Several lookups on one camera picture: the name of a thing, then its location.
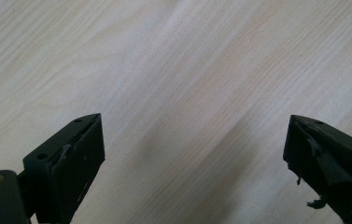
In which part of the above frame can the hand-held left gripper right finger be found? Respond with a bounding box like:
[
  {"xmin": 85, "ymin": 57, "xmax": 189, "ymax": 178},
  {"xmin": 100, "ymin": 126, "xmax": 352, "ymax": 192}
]
[{"xmin": 282, "ymin": 114, "xmax": 352, "ymax": 224}]

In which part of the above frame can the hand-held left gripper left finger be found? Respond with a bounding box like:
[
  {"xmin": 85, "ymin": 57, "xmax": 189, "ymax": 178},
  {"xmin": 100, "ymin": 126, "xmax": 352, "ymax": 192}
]
[{"xmin": 19, "ymin": 113, "xmax": 106, "ymax": 224}]

